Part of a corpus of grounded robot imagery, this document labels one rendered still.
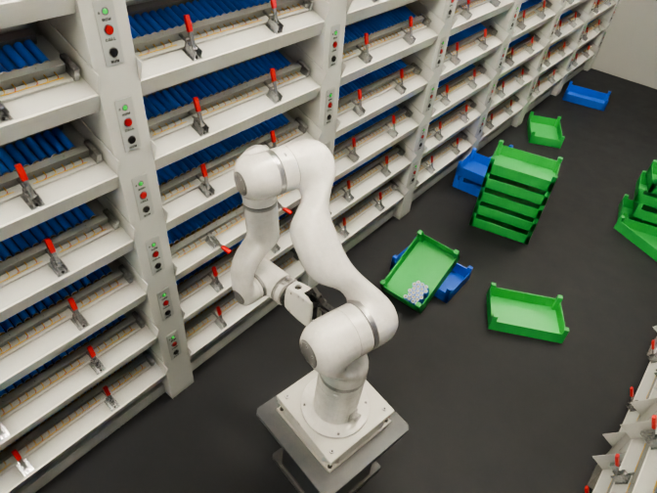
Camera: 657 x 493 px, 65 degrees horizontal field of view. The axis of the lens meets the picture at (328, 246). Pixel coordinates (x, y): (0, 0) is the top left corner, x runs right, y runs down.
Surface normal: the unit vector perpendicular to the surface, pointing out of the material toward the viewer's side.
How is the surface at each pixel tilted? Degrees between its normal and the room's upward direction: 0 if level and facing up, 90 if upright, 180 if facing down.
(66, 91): 21
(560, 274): 0
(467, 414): 0
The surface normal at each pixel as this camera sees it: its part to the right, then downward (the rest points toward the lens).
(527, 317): 0.07, -0.74
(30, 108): 0.34, -0.52
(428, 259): -0.23, -0.44
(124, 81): 0.76, 0.48
